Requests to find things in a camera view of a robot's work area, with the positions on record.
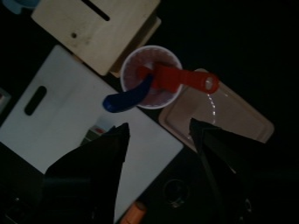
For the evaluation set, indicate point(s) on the white cup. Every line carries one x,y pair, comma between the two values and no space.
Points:
129,73

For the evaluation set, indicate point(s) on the orange toy food piece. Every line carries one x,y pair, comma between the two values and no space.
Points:
133,214

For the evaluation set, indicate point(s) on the light blue bowl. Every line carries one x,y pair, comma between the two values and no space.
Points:
15,5

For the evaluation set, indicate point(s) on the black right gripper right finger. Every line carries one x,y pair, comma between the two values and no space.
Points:
240,180

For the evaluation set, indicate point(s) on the wooden box with slot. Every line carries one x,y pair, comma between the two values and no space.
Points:
97,38

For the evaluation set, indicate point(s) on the white toy sushi roll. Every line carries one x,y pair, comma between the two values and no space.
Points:
97,131

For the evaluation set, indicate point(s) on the pink plastic plate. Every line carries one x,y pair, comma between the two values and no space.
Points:
233,116

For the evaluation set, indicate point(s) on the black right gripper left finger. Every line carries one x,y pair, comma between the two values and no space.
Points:
89,180

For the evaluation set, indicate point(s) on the white plastic cutting board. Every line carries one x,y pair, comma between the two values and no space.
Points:
69,116

